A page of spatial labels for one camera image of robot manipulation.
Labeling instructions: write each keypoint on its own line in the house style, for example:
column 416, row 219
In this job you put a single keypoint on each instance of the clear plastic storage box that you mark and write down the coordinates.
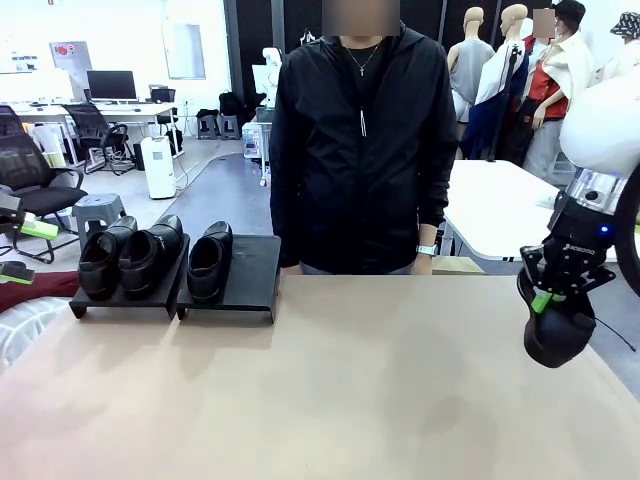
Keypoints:
column 255, row 140

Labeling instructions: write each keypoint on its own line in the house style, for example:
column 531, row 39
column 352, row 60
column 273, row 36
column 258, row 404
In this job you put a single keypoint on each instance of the mannequin in grey tank top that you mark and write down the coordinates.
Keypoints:
column 472, row 65

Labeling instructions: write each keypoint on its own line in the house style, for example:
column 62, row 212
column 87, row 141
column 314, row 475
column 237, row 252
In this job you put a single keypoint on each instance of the white table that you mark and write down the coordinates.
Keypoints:
column 500, row 200

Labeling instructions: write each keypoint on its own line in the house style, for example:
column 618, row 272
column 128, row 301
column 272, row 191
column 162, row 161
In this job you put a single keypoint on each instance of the silver wrist watch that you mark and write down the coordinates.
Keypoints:
column 426, row 249

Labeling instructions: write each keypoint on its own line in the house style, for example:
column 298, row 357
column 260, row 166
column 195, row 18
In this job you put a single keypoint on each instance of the black bag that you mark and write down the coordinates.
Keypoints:
column 207, row 113

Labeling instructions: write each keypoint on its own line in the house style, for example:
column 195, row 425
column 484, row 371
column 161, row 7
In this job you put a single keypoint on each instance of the black tripod pole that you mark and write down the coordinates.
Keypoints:
column 515, row 50

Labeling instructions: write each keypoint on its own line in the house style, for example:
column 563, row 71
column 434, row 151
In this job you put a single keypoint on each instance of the mannequin in white blue garment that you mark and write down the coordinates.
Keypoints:
column 492, row 80

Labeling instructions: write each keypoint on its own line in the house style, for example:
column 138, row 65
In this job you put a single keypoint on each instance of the black perforated leather shoe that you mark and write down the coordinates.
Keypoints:
column 100, row 270
column 145, row 265

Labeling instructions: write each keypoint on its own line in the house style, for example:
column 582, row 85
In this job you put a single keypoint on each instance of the person's left hand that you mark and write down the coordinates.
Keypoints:
column 422, row 265

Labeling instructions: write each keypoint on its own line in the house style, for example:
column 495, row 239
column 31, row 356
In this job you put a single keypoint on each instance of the wall poster with red signs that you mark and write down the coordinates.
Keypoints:
column 70, row 55

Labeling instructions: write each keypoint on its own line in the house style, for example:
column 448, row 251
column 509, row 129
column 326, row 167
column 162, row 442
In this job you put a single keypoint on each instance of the black mesh office chair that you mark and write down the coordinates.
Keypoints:
column 20, row 160

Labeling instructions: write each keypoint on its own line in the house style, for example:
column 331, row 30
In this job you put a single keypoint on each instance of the black backpack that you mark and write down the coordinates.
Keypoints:
column 231, row 102

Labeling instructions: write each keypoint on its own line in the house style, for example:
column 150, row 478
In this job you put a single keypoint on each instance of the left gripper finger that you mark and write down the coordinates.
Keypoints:
column 15, row 276
column 40, row 230

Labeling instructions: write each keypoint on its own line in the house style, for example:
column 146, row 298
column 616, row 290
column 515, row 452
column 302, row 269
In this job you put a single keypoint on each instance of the white air purifier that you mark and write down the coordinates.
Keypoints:
column 159, row 172

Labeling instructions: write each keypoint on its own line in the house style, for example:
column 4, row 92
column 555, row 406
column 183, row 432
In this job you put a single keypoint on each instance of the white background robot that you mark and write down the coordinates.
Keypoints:
column 272, row 57

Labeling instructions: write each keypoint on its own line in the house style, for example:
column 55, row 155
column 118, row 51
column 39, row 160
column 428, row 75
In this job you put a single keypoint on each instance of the person's right forearm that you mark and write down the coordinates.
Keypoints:
column 285, row 240

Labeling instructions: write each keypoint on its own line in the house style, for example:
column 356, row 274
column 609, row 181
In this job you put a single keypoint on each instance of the black printer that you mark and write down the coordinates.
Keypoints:
column 162, row 95

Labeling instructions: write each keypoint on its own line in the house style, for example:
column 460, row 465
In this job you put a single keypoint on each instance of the grey plastic stool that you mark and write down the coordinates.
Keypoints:
column 230, row 125
column 207, row 125
column 97, row 202

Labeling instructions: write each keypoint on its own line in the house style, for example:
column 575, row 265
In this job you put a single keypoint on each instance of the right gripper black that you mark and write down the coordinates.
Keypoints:
column 575, row 235

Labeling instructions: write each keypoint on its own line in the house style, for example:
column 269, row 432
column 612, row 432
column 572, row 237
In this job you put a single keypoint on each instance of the black shoe stand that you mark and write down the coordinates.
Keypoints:
column 169, row 287
column 250, row 270

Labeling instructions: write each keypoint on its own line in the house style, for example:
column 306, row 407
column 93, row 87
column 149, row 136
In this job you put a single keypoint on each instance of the person in black jacket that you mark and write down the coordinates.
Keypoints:
column 350, row 175

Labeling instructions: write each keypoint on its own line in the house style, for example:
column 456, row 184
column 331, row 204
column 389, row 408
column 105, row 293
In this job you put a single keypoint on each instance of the white plastic wrap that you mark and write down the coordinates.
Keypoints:
column 25, row 325

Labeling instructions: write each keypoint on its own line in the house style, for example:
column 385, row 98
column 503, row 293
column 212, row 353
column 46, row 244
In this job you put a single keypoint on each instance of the black computer monitor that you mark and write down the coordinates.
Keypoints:
column 111, row 85

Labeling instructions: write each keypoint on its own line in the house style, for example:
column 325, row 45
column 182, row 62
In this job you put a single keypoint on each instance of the person's left forearm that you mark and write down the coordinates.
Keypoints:
column 435, row 215

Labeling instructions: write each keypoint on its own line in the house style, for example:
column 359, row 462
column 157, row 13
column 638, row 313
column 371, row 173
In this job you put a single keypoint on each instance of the dark red cloth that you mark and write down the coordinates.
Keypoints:
column 45, row 287

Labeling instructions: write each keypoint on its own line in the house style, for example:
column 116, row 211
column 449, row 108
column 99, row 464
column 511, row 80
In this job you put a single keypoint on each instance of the white wall board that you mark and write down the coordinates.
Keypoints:
column 185, row 50

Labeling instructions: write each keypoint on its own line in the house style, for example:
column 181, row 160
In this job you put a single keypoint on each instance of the mannequin with bucket hat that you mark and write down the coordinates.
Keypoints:
column 625, row 22

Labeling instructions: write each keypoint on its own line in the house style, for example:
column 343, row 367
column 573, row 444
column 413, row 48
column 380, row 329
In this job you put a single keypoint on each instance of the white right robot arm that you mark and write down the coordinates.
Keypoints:
column 600, row 125

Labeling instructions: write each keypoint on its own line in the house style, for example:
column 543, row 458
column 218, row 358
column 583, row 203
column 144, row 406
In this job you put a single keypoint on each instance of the white office desk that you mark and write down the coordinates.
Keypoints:
column 130, row 109

